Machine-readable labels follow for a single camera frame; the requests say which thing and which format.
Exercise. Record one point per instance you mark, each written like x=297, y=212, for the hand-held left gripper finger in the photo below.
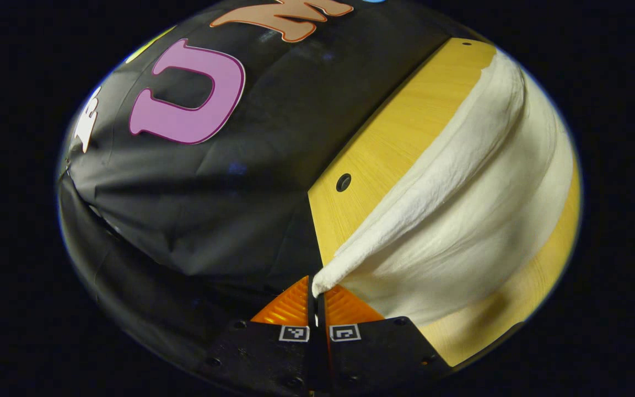
x=322, y=314
x=312, y=314

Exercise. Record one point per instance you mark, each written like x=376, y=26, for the white jeans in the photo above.
x=461, y=220

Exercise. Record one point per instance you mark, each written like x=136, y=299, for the black backdrop cloth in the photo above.
x=213, y=209

